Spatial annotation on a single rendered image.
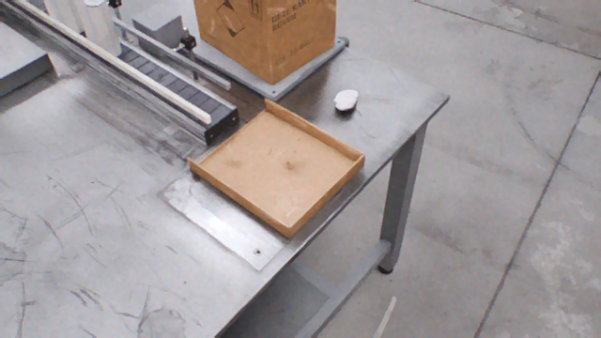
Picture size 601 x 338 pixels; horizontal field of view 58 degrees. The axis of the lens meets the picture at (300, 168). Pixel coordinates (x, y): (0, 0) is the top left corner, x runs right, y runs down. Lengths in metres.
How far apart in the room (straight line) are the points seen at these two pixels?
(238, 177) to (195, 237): 0.17
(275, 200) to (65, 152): 0.52
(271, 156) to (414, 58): 1.79
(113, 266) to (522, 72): 2.33
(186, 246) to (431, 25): 2.34
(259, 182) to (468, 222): 1.21
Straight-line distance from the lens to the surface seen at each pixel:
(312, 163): 1.24
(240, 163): 1.25
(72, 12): 1.64
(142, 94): 1.42
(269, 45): 1.34
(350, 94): 1.38
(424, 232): 2.18
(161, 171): 1.28
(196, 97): 1.37
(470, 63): 2.98
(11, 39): 1.74
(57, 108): 1.53
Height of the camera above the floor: 1.76
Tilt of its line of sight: 49 degrees down
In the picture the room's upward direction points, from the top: 2 degrees counter-clockwise
